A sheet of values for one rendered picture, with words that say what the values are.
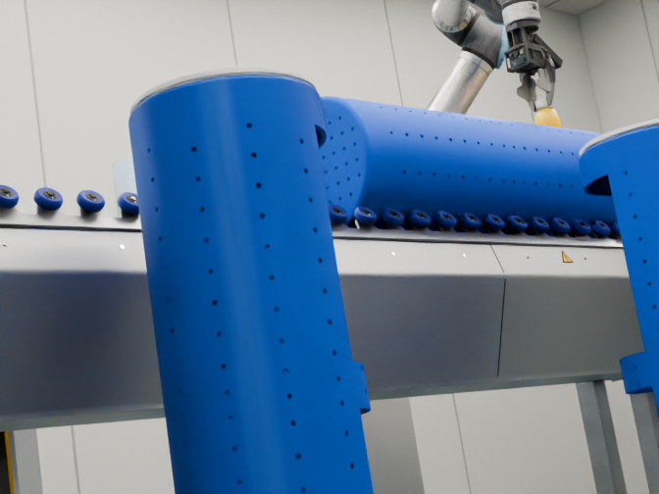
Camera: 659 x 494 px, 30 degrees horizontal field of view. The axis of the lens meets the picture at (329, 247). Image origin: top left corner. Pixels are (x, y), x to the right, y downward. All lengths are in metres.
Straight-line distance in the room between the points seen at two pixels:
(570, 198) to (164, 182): 1.33
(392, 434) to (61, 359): 1.68
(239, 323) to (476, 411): 5.24
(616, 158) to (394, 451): 1.35
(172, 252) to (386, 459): 1.83
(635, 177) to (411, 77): 4.86
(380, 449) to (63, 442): 2.13
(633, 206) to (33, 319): 1.11
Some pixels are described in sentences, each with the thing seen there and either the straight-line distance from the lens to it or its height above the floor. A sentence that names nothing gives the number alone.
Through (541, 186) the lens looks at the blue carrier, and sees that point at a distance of 2.74.
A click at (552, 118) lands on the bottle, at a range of 3.03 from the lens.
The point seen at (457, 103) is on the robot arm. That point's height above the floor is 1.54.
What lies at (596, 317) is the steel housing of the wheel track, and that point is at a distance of 2.81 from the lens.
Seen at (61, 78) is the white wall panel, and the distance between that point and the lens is 5.70.
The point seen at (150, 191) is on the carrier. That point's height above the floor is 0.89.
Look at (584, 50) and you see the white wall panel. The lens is 8.57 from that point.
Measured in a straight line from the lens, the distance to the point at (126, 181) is 2.18.
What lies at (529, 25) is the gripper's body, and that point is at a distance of 3.09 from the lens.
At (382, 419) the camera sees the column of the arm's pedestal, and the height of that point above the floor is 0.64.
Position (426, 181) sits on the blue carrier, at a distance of 2.47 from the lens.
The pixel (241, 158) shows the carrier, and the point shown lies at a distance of 1.66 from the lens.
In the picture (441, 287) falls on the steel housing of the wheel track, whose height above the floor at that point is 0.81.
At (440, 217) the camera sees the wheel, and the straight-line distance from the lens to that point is 2.50.
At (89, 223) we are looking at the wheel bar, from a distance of 1.96.
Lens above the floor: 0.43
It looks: 12 degrees up
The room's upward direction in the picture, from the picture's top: 9 degrees counter-clockwise
